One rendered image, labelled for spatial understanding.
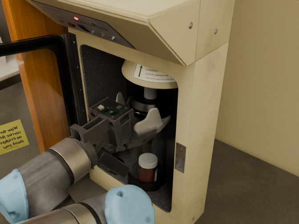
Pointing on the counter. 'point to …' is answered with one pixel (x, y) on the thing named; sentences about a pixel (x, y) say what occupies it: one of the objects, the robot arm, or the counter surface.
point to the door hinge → (74, 53)
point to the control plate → (86, 22)
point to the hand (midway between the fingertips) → (149, 112)
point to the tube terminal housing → (183, 106)
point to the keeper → (180, 157)
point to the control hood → (144, 24)
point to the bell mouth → (147, 76)
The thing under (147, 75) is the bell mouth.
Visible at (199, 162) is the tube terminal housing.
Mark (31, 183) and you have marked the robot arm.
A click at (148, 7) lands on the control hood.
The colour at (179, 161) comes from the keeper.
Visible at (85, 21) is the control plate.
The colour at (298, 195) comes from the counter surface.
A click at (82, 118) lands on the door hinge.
